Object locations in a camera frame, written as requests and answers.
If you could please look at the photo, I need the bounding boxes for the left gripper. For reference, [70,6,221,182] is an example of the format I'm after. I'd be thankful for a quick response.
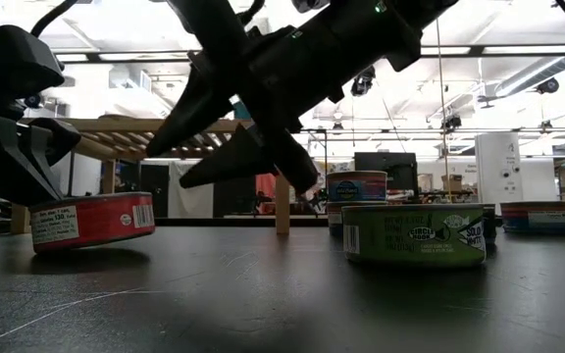
[0,23,83,208]

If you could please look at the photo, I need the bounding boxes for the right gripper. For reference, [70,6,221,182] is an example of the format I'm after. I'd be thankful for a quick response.
[144,0,363,196]

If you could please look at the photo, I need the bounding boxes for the red seafood can silver lid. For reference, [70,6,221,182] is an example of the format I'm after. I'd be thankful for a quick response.
[27,190,157,255]

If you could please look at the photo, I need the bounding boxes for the Wild Planet can gold lid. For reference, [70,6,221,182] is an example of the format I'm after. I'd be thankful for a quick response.
[499,201,565,237]
[326,200,389,239]
[326,170,389,203]

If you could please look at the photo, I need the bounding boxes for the wooden slatted shelf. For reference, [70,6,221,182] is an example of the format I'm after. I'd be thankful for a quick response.
[10,116,291,235]

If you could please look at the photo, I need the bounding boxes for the black partition panel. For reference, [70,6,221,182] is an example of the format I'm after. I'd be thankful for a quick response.
[213,175,257,218]

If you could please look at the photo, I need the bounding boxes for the white cloth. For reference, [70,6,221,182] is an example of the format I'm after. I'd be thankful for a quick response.
[168,161,216,219]

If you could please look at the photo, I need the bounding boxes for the orange cloth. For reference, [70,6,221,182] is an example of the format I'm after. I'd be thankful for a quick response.
[255,174,277,215]

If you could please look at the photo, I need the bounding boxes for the black round spotlight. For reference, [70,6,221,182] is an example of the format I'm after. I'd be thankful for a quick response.
[537,76,561,96]
[350,66,377,98]

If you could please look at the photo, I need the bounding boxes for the black monitor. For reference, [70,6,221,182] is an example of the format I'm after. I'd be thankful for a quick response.
[353,151,419,178]

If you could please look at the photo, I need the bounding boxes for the green Circle Hook tuna can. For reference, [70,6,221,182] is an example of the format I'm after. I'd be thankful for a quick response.
[340,203,488,270]

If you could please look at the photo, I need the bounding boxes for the thin vertical pole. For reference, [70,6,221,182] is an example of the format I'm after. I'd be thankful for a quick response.
[436,19,453,203]

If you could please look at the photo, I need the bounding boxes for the white pillar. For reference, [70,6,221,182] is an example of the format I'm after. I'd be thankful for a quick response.
[475,131,524,206]

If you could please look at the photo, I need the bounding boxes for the bar with light strips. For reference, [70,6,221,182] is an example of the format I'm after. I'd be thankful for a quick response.
[49,43,565,64]

